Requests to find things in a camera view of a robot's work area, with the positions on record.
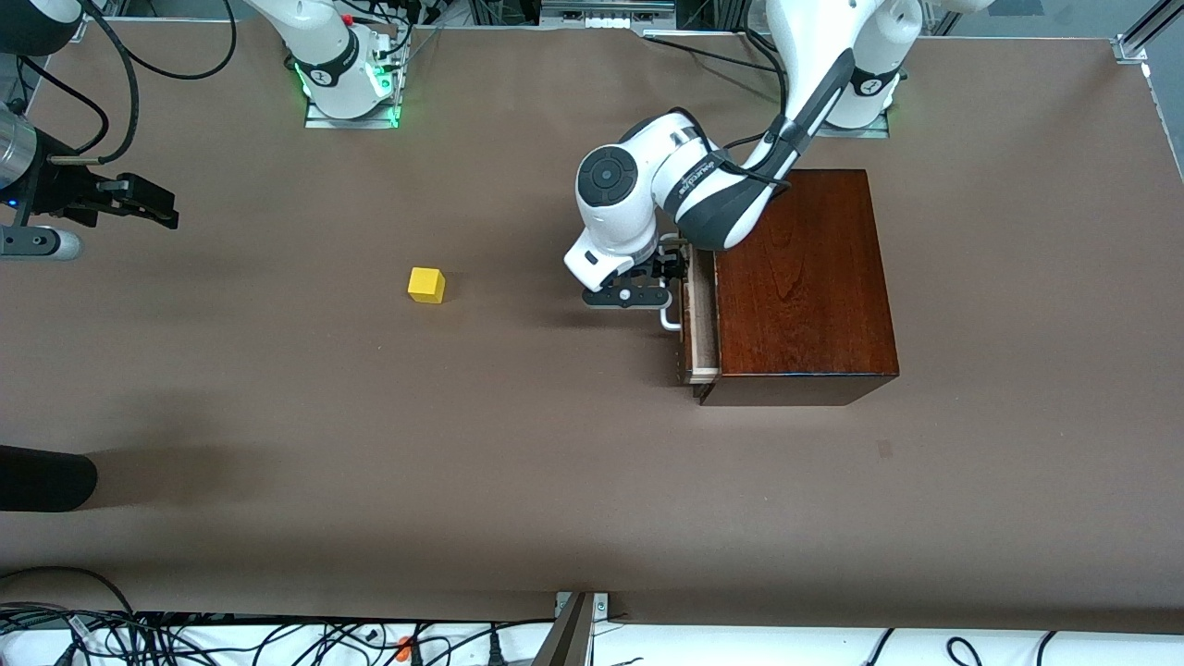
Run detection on black looping cable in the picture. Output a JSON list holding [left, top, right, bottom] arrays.
[[102, 0, 238, 80]]

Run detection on black arched cable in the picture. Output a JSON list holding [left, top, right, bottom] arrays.
[[0, 566, 138, 619]]

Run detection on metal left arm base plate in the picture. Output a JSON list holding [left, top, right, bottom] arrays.
[[814, 111, 891, 139]]

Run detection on dark brown wooden cabinet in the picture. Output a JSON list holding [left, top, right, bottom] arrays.
[[696, 168, 901, 407]]

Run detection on short black table cable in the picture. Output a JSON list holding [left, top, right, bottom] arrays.
[[735, 26, 785, 58]]

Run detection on tangled black cables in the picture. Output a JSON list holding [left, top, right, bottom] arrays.
[[0, 603, 556, 666]]

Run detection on wooden drawer with white handle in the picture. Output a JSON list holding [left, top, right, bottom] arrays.
[[659, 242, 722, 388]]

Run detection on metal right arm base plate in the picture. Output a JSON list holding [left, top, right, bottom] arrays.
[[304, 37, 408, 130]]

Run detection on long black table cable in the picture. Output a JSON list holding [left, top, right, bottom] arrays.
[[645, 35, 780, 75]]

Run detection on white power strip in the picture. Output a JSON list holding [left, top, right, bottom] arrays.
[[540, 0, 677, 31]]

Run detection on black cylindrical object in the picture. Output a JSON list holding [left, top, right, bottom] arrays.
[[0, 445, 99, 512]]

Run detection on aluminium frame corner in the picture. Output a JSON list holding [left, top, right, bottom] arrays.
[[1115, 0, 1184, 66]]

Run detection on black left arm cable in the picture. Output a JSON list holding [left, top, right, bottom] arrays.
[[671, 28, 801, 191]]

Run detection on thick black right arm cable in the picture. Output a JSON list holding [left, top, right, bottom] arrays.
[[46, 0, 140, 166]]

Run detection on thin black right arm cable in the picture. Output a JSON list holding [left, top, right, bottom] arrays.
[[17, 55, 110, 156]]

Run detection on metal table edge bracket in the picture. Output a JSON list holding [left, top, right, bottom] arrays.
[[535, 592, 610, 666]]

